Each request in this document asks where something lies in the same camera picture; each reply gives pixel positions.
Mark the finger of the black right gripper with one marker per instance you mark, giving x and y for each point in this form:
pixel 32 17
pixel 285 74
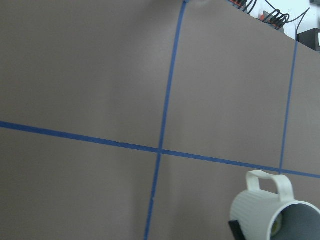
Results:
pixel 236 230

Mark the white ribbed HOME mug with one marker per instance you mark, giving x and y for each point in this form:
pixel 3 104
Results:
pixel 268 210

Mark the brown paper table mat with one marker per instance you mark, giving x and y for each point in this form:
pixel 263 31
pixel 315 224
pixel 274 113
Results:
pixel 139 119

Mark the black box with label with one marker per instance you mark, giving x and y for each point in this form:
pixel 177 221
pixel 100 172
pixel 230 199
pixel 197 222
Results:
pixel 310 38

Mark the black orange connector block left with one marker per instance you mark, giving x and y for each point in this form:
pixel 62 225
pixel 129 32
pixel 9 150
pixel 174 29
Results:
pixel 246 6

